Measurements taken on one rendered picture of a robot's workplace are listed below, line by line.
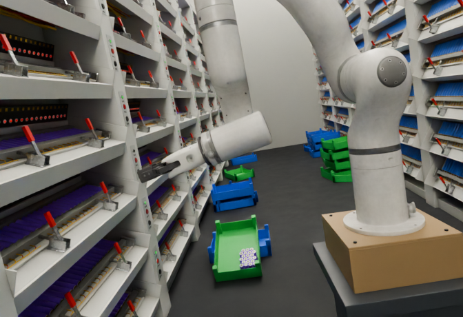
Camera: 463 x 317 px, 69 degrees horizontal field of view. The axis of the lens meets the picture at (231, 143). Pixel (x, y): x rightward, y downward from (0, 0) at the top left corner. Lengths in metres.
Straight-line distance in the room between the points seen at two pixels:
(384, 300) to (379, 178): 0.26
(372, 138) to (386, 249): 0.25
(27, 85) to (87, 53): 0.45
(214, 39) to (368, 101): 0.37
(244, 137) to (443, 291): 0.53
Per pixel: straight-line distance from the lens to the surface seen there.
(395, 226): 0.90
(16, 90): 0.81
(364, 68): 0.79
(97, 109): 1.23
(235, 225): 1.73
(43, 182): 0.82
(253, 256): 1.53
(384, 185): 0.87
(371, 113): 0.82
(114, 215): 1.07
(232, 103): 0.87
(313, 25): 0.84
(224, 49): 0.78
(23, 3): 0.93
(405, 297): 0.86
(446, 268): 0.92
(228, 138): 0.77
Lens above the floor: 0.75
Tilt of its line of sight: 7 degrees down
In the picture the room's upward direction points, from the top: 10 degrees counter-clockwise
